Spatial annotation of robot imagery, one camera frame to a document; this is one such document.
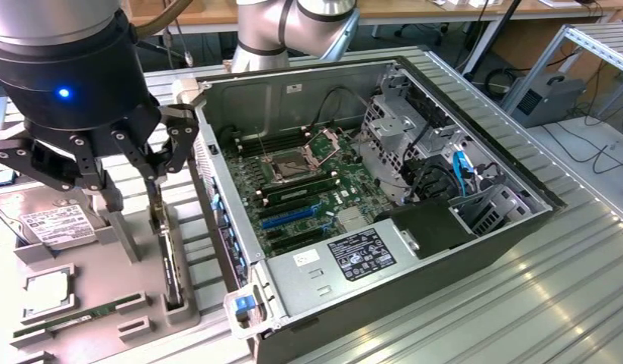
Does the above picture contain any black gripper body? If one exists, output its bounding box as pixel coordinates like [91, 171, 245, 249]
[0, 9, 162, 157]

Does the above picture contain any Nvidia Quadro graphics card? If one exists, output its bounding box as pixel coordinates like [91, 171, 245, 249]
[147, 189, 191, 310]

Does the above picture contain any silver hard disk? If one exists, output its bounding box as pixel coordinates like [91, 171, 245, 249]
[0, 187, 103, 250]

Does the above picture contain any thin metal locking lever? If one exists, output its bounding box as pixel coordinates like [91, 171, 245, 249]
[258, 135, 274, 165]

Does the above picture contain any black RAM slot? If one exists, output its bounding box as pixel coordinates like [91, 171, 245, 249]
[241, 141, 311, 153]
[242, 146, 313, 158]
[238, 131, 306, 143]
[239, 136, 307, 149]

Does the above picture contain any CPU socket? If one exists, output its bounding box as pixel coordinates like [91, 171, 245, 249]
[263, 151, 313, 184]

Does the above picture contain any metal socket cover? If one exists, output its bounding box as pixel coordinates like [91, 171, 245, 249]
[303, 127, 351, 168]

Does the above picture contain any green RAM stick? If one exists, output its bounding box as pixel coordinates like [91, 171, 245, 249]
[265, 186, 339, 206]
[13, 295, 145, 337]

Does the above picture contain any black expansion slot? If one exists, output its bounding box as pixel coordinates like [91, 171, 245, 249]
[258, 197, 314, 219]
[269, 226, 323, 244]
[270, 235, 327, 255]

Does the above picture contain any blue expansion slot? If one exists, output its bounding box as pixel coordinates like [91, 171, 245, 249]
[261, 207, 319, 229]

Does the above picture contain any grey parts rack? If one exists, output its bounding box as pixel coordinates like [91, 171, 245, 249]
[7, 210, 205, 364]

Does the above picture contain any silver CPU chip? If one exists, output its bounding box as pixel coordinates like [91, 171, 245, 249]
[26, 271, 74, 318]

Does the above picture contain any green Dell motherboard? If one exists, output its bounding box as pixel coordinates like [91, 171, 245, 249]
[223, 127, 394, 259]

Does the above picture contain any perforated metal drive cage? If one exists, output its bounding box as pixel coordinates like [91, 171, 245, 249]
[359, 62, 496, 190]

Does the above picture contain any silver chipset heat sink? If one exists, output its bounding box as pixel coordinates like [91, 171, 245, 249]
[337, 210, 370, 233]

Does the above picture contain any grey power supply unit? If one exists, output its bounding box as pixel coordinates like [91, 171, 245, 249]
[263, 218, 425, 319]

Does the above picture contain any blue case latch tab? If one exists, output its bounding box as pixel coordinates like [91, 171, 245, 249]
[233, 296, 257, 315]

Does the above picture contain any wooden desk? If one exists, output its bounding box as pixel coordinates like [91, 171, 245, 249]
[123, 0, 623, 30]

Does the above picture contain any black plastic fan shroud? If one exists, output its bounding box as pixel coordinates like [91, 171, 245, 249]
[375, 200, 480, 261]

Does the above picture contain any silver disk bay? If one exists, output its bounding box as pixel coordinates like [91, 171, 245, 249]
[450, 185, 534, 237]

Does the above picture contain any black slanted pole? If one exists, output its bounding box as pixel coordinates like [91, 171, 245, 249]
[466, 0, 525, 81]

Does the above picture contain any open black PC case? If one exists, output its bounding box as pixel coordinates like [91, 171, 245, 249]
[170, 55, 569, 364]

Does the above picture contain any grey equipment box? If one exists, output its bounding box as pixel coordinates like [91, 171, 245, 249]
[509, 74, 589, 128]

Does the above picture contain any dangling grey cable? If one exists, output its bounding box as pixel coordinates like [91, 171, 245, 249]
[165, 20, 197, 68]

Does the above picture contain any tan cable hose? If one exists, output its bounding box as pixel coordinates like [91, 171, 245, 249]
[134, 0, 195, 39]

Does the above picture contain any black power wire bundle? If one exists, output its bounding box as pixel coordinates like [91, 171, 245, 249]
[399, 153, 468, 204]

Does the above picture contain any blue SATA wire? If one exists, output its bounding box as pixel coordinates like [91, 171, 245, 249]
[450, 149, 478, 198]

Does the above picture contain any aluminium profile frame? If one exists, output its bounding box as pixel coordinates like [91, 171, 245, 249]
[504, 20, 623, 118]

